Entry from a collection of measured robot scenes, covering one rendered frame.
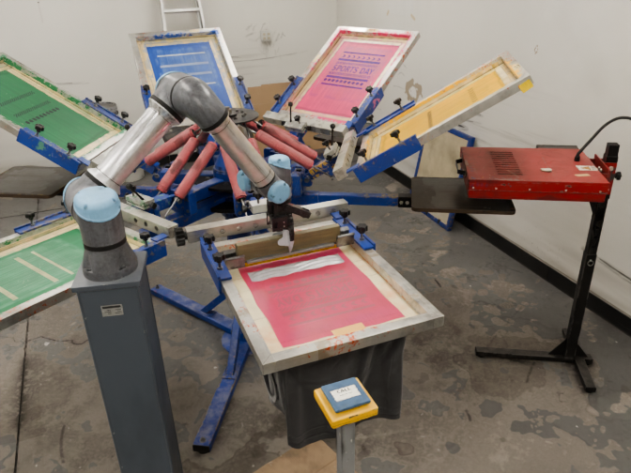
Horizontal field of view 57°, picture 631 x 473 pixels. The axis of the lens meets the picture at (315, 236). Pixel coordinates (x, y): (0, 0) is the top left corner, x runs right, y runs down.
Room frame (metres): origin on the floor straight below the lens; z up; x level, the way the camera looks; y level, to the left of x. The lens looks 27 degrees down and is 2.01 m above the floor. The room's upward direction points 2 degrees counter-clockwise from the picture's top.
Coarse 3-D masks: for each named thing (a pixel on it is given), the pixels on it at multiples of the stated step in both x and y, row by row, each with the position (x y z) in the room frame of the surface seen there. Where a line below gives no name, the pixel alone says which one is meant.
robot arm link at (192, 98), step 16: (192, 80) 1.66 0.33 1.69; (176, 96) 1.63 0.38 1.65; (192, 96) 1.62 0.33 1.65; (208, 96) 1.63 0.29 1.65; (192, 112) 1.61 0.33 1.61; (208, 112) 1.61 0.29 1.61; (224, 112) 1.64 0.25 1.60; (208, 128) 1.62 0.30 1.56; (224, 128) 1.64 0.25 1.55; (224, 144) 1.65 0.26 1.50; (240, 144) 1.66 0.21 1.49; (240, 160) 1.67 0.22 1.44; (256, 160) 1.69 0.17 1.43; (256, 176) 1.69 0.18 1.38; (272, 176) 1.72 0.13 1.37; (272, 192) 1.70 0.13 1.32; (288, 192) 1.73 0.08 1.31
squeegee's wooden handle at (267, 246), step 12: (312, 228) 1.97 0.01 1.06; (324, 228) 1.97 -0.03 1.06; (336, 228) 1.98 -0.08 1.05; (252, 240) 1.88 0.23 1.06; (264, 240) 1.88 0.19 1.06; (276, 240) 1.90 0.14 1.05; (300, 240) 1.93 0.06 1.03; (312, 240) 1.95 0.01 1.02; (324, 240) 1.97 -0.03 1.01; (240, 252) 1.85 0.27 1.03; (252, 252) 1.86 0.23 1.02; (264, 252) 1.88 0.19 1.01; (276, 252) 1.90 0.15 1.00
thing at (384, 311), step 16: (304, 256) 1.94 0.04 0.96; (320, 256) 1.94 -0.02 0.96; (304, 272) 1.82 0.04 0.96; (320, 272) 1.82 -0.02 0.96; (352, 272) 1.81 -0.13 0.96; (368, 288) 1.70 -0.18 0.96; (384, 304) 1.60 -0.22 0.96; (352, 320) 1.51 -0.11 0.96; (368, 320) 1.51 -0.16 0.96; (384, 320) 1.51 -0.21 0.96
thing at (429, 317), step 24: (240, 240) 2.02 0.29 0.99; (384, 264) 1.80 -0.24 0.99; (408, 288) 1.64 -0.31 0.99; (240, 312) 1.52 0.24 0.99; (432, 312) 1.49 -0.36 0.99; (336, 336) 1.38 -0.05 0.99; (360, 336) 1.38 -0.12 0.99; (384, 336) 1.40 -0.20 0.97; (264, 360) 1.28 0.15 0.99; (288, 360) 1.29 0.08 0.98; (312, 360) 1.32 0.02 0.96
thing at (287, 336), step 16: (240, 272) 1.83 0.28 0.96; (256, 288) 1.72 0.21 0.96; (256, 304) 1.62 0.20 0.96; (272, 304) 1.62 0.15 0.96; (272, 320) 1.52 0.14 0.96; (320, 320) 1.52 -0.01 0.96; (336, 320) 1.51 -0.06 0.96; (288, 336) 1.44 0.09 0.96; (304, 336) 1.43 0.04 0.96; (320, 336) 1.43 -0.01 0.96
